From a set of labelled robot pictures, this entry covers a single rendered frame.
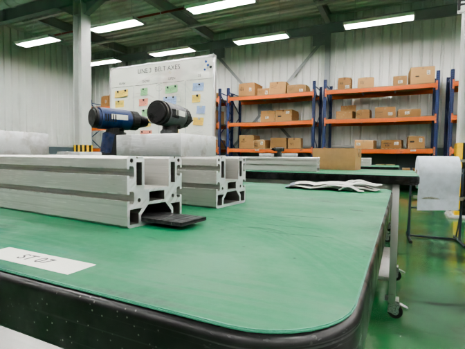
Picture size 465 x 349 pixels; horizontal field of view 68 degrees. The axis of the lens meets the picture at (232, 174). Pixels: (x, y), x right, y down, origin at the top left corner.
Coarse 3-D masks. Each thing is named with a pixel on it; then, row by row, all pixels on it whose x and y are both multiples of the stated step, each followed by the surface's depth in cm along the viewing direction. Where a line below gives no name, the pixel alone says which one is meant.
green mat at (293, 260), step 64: (256, 192) 84; (320, 192) 86; (384, 192) 88; (64, 256) 29; (128, 256) 30; (192, 256) 30; (256, 256) 30; (320, 256) 30; (256, 320) 18; (320, 320) 18
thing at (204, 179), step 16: (192, 160) 59; (208, 160) 57; (224, 160) 59; (240, 160) 63; (192, 176) 59; (208, 176) 57; (224, 176) 59; (240, 176) 64; (176, 192) 61; (192, 192) 59; (208, 192) 58; (224, 192) 59; (240, 192) 66
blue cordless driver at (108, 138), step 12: (96, 108) 95; (108, 108) 98; (96, 120) 94; (108, 120) 96; (120, 120) 98; (132, 120) 102; (144, 120) 105; (108, 132) 98; (120, 132) 100; (108, 144) 98
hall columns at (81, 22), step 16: (80, 0) 826; (80, 16) 828; (464, 16) 497; (80, 32) 849; (464, 32) 498; (80, 48) 851; (464, 48) 510; (80, 64) 853; (464, 64) 511; (80, 80) 856; (464, 80) 511; (80, 96) 858; (464, 96) 512; (80, 112) 860; (464, 112) 513; (80, 128) 863; (464, 128) 514; (80, 144) 865; (464, 144) 502; (464, 160) 503; (464, 176) 504; (464, 192) 504; (464, 208) 505
